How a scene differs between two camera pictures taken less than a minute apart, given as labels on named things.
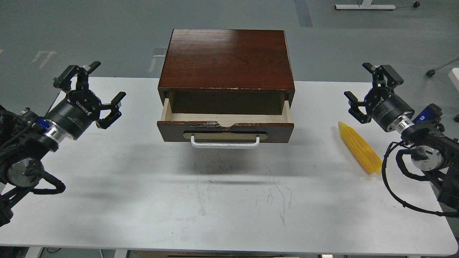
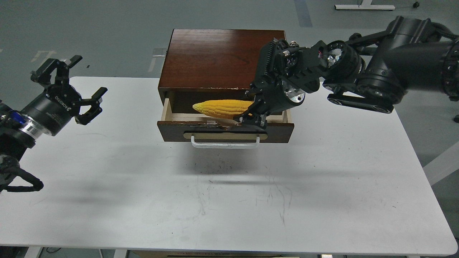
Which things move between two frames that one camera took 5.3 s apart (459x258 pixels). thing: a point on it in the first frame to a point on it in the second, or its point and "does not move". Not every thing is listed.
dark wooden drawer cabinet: [226, 71] does not move
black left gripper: [80, 108] to [49, 113]
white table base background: [365, 4] does not move
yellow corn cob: [362, 150] to [225, 109]
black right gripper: [384, 106] to [285, 72]
